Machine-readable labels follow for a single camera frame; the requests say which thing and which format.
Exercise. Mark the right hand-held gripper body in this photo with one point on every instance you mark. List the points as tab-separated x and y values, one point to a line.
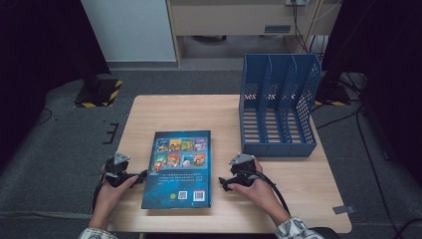
244	171

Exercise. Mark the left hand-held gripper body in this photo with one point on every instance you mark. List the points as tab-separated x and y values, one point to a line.
116	169

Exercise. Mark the blue picture book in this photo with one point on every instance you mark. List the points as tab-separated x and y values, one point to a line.
179	186

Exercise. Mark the blue plastic file rack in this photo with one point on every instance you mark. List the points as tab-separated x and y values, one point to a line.
278	149

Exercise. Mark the person's right hand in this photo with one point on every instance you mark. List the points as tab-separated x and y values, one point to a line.
262	194

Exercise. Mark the person's left hand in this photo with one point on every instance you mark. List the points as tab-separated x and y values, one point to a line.
107	199

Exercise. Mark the black striped stand base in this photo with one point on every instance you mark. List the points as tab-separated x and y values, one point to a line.
331	89
99	93

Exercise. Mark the grey tape piece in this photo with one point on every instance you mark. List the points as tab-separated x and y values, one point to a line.
343	209

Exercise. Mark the white cabinet panel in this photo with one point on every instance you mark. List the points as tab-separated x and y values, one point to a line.
132	30

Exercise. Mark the dark curtain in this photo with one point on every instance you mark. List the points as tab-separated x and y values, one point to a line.
40	49
381	40

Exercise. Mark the grey label plate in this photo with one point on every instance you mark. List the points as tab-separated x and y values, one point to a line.
277	29

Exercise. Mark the beige wooden desk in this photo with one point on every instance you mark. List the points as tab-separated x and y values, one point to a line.
225	20

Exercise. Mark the white power strip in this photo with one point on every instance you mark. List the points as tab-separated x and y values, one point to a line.
296	2

